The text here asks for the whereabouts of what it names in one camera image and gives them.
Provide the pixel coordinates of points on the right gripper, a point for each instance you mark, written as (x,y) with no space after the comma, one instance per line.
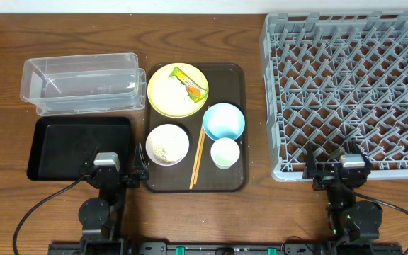
(336,178)

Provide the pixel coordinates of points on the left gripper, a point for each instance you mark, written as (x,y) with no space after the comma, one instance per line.
(139,173)

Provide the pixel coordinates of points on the pink bowl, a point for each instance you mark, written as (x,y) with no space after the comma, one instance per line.
(171,135)

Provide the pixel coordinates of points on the wooden chopstick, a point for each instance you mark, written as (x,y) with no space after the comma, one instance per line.
(198,156)
(190,185)

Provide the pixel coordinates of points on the white tissue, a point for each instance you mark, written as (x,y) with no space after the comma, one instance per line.
(177,89)

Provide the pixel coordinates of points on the green orange snack wrapper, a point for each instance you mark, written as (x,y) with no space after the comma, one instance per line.
(195,92)

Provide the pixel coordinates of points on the white green cup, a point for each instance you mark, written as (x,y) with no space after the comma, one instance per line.
(224,152)

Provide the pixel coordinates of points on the blue bowl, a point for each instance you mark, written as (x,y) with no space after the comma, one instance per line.
(223,120)

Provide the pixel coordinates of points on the pile of rice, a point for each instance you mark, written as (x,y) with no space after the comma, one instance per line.
(163,154)

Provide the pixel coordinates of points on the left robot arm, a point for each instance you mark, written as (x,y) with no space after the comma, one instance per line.
(101,218)

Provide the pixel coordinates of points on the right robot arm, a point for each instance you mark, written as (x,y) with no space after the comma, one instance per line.
(355,223)

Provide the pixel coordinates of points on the black waste tray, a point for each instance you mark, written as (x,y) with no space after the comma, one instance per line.
(61,145)

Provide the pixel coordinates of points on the grey dishwasher rack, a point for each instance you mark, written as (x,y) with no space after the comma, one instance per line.
(333,79)

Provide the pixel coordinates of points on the clear plastic bin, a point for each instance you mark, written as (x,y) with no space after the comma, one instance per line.
(82,84)

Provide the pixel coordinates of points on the yellow plate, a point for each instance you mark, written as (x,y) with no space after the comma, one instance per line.
(163,102)

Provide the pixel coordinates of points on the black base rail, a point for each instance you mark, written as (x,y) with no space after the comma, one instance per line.
(154,248)

